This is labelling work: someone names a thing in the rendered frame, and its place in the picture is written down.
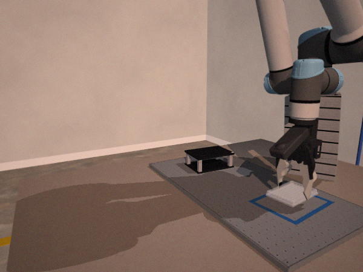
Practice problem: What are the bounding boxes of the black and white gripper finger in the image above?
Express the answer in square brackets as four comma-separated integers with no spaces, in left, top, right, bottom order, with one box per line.
[276,158,292,186]
[300,152,317,200]

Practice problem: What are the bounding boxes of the blue tape rectangle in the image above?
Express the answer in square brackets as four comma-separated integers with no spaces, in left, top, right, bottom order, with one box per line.
[249,194,334,225]

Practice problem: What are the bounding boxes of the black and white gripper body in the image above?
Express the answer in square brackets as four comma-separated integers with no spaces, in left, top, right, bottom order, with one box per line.
[287,117,322,164]

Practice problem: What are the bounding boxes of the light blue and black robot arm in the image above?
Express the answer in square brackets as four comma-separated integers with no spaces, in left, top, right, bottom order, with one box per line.
[255,0,363,160]

